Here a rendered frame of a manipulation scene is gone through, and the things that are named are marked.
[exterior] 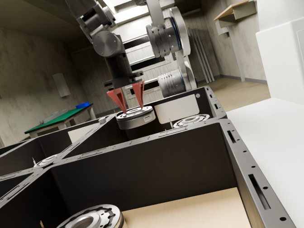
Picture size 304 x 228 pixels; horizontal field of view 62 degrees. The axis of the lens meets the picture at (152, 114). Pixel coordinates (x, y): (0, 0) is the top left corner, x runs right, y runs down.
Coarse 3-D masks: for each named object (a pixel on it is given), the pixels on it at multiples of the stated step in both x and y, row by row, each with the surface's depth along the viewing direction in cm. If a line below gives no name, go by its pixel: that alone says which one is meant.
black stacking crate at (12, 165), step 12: (60, 132) 83; (36, 144) 84; (48, 144) 85; (60, 144) 84; (12, 156) 73; (24, 156) 77; (36, 156) 82; (48, 156) 86; (0, 168) 68; (12, 168) 71; (24, 168) 76
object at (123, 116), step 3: (144, 108) 71; (147, 108) 71; (150, 108) 68; (141, 111) 67; (144, 111) 66; (147, 111) 66; (123, 114) 72; (132, 114) 66; (135, 114) 65; (138, 114) 65; (141, 114) 65; (117, 117) 70; (120, 117) 68; (123, 117) 66; (126, 117) 65; (129, 117) 65; (132, 117) 65
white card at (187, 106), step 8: (192, 96) 74; (160, 104) 76; (168, 104) 76; (176, 104) 76; (184, 104) 75; (192, 104) 75; (160, 112) 77; (168, 112) 76; (176, 112) 76; (184, 112) 76; (192, 112) 75; (160, 120) 77; (168, 120) 77
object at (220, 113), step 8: (200, 88) 74; (208, 88) 68; (176, 96) 75; (208, 96) 56; (144, 104) 77; (216, 104) 46; (120, 112) 79; (216, 112) 40; (224, 112) 39; (208, 120) 37; (96, 128) 63; (176, 128) 39; (88, 136) 56; (152, 136) 39; (80, 144) 51; (120, 144) 40; (72, 152) 48; (88, 152) 42; (56, 160) 44; (64, 160) 42
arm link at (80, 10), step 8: (72, 0) 60; (80, 0) 60; (88, 0) 60; (72, 8) 60; (80, 8) 61; (88, 8) 61; (96, 8) 61; (80, 16) 62; (88, 16) 63; (96, 16) 63; (104, 16) 63; (80, 24) 62; (88, 24) 63; (96, 24) 63; (104, 24) 64; (88, 32) 64
